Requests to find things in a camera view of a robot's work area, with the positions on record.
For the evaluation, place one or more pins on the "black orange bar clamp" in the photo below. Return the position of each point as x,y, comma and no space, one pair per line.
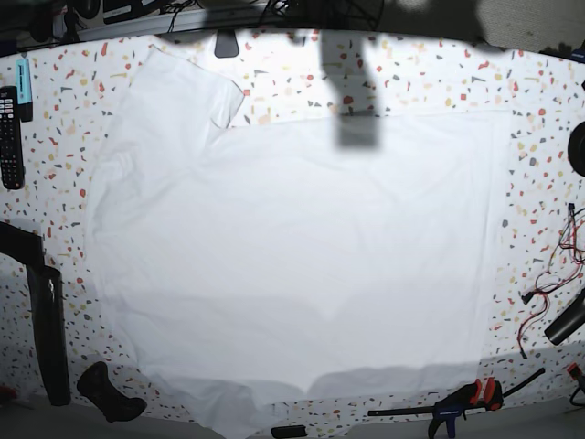
474,396

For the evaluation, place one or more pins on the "black L-shaped bracket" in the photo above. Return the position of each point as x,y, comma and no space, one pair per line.
45,288

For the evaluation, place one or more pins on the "white T-shirt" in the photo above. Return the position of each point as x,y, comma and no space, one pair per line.
245,268

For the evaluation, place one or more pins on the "small black rectangular device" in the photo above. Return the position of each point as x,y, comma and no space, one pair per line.
289,432

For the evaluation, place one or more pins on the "dark phone at table top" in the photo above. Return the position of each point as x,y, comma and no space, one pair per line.
227,46

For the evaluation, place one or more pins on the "black TV remote control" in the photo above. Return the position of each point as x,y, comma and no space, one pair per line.
12,166

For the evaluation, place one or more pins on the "black cylinder tube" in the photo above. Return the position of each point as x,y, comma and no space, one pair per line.
568,322

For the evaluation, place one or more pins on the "black round object right edge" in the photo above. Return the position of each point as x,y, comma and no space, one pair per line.
576,149

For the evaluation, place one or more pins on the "teal highlighter marker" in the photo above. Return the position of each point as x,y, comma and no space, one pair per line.
24,90

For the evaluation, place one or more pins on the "terrazzo pattern table cloth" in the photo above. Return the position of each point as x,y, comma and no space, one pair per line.
311,74

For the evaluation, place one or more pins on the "aluminium rail at top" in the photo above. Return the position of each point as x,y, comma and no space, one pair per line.
149,25

